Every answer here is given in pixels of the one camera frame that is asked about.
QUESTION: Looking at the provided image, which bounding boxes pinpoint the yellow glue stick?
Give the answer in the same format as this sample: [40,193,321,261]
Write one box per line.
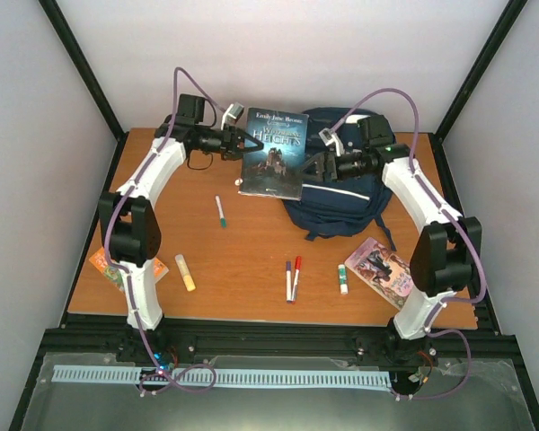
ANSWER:
[174,254,196,292]

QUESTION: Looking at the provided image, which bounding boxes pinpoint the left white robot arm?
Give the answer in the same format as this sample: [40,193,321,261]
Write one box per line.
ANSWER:
[98,93,263,362]

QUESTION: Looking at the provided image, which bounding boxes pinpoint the clear acrylic front plate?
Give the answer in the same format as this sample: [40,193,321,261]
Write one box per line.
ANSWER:
[22,354,534,430]

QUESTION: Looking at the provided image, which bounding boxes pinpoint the light blue cable duct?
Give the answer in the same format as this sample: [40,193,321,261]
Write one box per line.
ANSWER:
[50,365,391,391]

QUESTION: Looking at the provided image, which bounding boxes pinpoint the navy blue backpack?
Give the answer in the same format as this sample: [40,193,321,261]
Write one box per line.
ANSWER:
[282,107,396,251]

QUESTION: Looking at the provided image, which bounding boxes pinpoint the pink illustrated paperback book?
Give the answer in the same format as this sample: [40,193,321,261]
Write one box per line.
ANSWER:
[344,237,415,310]

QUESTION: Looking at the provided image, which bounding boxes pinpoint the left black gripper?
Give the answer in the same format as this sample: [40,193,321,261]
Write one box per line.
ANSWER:
[197,124,264,162]

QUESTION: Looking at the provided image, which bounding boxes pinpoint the black aluminium frame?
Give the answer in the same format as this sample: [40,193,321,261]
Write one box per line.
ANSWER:
[10,1,539,430]

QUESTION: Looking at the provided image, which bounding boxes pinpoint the purple cable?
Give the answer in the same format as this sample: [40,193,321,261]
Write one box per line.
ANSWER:
[336,87,487,401]
[103,66,230,398]

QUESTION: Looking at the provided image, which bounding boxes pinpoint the orange Treehouse paperback book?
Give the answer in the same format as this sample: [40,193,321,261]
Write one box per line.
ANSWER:
[89,247,169,292]

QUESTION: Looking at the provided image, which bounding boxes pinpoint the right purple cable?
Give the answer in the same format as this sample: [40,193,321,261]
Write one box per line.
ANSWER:
[336,87,487,401]

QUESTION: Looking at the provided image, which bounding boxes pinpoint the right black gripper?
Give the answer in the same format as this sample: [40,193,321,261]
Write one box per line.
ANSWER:
[295,150,371,184]

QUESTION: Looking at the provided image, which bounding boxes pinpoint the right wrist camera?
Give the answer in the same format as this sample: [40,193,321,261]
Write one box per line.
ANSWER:
[319,128,344,157]

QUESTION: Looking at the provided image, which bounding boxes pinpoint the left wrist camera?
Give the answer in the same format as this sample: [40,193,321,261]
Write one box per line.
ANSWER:
[221,102,244,130]

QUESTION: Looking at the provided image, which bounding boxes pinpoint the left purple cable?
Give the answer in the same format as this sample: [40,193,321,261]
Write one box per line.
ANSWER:
[103,66,230,398]

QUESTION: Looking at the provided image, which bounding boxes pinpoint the green capped marker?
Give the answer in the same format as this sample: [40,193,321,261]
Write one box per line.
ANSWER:
[215,195,227,228]

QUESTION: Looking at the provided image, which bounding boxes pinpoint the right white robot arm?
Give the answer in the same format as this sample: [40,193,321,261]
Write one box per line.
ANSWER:
[307,113,488,343]

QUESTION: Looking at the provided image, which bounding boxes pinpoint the dark blue Wuthering Heights book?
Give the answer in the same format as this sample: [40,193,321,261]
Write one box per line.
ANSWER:
[238,108,309,201]

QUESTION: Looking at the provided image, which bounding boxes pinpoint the green white glue stick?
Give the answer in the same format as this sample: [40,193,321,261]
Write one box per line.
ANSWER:
[338,264,349,295]

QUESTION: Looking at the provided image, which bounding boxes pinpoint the purple capped marker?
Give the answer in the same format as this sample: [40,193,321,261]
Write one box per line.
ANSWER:
[286,261,293,303]

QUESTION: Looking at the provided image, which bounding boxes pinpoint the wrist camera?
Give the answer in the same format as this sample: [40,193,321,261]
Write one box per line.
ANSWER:
[221,102,244,130]
[319,128,344,157]

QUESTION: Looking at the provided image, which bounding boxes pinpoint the red capped marker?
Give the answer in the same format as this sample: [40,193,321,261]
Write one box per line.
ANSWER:
[291,256,302,303]

